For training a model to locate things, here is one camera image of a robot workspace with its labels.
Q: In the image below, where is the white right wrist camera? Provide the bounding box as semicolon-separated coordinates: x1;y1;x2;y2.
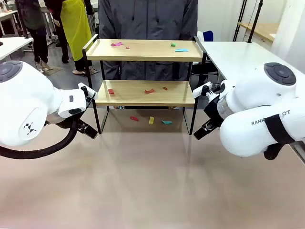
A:
192;82;221;101

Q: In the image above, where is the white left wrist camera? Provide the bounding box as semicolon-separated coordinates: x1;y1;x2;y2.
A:
78;82;99;101

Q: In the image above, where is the person in black clothes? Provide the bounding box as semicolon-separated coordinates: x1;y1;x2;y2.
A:
44;0;70;64

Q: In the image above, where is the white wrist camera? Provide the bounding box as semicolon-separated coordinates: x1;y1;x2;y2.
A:
192;82;221;101
78;82;99;101

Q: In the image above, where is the black pole stand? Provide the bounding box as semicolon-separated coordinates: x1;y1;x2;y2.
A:
247;0;264;43

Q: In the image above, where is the large white side table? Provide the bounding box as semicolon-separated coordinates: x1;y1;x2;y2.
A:
199;41;305;83

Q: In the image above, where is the person in dark clothes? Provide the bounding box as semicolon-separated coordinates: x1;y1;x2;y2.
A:
14;0;63;74

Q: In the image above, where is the black tripod stand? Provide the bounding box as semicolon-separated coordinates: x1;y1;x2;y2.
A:
233;0;248;42

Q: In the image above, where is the blue chair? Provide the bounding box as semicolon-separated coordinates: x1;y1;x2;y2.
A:
197;30;214;42

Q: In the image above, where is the small white side table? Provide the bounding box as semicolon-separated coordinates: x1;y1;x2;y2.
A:
0;37;34;61

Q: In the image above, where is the black braided cable sleeve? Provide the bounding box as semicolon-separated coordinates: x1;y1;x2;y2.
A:
0;118;81;160

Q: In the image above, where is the person in yellow apron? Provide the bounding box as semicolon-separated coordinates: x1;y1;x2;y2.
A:
60;0;100;77

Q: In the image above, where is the two-tier wooden metal shelf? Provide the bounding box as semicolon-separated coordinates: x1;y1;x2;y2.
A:
82;33;207;135

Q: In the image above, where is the black strap on arm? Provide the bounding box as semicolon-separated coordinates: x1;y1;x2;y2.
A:
264;114;299;161

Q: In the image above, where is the person in grey jacket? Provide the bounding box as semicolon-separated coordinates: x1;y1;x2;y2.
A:
97;0;199;81

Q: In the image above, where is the aluminium frame rail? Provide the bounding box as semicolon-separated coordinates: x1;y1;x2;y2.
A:
290;139;305;165

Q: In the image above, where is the light wooden table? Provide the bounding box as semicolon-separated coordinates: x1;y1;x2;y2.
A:
237;22;279;43

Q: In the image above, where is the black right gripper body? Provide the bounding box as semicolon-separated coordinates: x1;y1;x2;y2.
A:
203;94;226;128

